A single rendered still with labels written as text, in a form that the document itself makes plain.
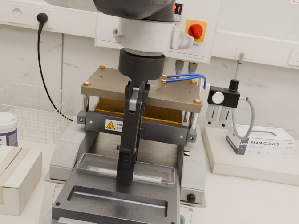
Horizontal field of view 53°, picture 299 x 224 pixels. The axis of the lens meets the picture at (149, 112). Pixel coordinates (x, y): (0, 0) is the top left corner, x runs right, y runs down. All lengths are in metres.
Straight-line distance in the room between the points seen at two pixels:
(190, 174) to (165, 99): 0.17
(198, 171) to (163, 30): 0.32
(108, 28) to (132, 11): 0.49
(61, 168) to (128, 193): 0.18
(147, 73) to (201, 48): 0.40
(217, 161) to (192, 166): 0.46
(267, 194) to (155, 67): 0.74
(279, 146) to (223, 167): 0.25
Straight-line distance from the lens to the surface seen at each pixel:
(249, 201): 1.05
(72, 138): 0.69
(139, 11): 0.38
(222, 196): 1.02
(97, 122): 0.69
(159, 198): 0.55
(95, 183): 0.56
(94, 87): 0.68
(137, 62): 0.47
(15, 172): 0.87
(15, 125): 1.02
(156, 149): 0.82
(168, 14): 0.47
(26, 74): 1.41
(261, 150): 1.22
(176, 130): 0.67
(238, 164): 1.13
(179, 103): 0.66
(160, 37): 0.46
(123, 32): 0.47
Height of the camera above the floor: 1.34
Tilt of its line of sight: 23 degrees down
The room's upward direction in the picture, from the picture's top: 9 degrees clockwise
